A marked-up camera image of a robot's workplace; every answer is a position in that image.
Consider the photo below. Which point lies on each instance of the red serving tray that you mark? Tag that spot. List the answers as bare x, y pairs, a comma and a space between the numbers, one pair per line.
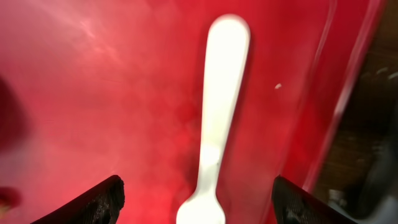
95, 88

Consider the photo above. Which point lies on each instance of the grey dishwasher rack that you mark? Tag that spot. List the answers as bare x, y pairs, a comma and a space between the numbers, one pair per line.
377, 202

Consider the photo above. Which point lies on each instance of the white plastic spoon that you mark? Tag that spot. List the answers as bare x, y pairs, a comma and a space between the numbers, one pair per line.
225, 59

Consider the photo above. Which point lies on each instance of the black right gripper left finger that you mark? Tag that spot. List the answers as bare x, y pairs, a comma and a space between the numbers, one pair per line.
100, 204

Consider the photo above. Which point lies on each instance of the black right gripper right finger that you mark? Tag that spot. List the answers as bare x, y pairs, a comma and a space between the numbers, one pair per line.
293, 205

